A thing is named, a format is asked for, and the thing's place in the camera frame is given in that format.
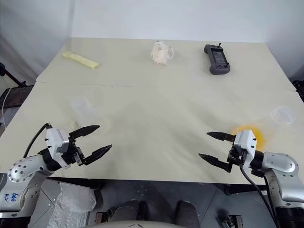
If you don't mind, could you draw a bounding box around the dark rounded shape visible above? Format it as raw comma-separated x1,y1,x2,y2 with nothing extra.
108,199,147,223
177,200,200,228

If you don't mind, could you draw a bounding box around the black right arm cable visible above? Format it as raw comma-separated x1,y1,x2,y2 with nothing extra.
238,163,279,228

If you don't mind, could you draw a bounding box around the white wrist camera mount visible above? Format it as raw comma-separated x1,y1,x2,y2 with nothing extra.
233,129,258,167
45,127,72,168

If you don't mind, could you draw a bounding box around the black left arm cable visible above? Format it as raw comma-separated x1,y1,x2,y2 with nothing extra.
22,123,52,159

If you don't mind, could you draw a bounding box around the black handheld controller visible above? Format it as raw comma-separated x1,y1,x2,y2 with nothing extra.
203,42,232,75

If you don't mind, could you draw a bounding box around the black equipment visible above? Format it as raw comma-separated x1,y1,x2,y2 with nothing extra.
291,80,304,102

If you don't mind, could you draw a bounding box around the yellow flat packet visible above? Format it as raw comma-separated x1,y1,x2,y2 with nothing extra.
61,50,101,70

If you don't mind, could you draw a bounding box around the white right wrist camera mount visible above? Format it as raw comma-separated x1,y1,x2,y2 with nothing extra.
233,129,258,167

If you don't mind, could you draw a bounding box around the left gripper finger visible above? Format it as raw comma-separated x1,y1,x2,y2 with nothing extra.
82,143,113,166
68,124,101,141

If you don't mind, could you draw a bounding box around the white plastic bag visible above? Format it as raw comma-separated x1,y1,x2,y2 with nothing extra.
49,182,97,228

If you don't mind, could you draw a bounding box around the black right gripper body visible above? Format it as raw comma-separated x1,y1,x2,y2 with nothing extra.
226,142,249,173

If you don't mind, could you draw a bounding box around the black stand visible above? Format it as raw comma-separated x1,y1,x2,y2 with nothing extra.
0,62,27,88

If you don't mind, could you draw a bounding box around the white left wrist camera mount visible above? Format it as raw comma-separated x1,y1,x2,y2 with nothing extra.
45,127,72,168

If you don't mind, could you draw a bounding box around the grey metal plate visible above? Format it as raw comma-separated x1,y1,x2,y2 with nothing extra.
29,178,102,228

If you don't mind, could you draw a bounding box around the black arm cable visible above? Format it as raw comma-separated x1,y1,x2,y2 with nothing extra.
22,123,52,159
238,163,279,228

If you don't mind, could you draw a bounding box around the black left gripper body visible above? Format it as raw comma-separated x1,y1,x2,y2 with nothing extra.
61,135,86,167

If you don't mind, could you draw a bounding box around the dark box with white cable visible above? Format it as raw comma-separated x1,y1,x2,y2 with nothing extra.
0,86,33,126

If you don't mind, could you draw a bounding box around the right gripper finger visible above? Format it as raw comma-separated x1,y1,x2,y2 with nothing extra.
198,152,232,173
206,132,236,143

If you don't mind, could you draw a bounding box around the crumpled white tissue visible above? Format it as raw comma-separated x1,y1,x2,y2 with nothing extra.
151,40,176,65

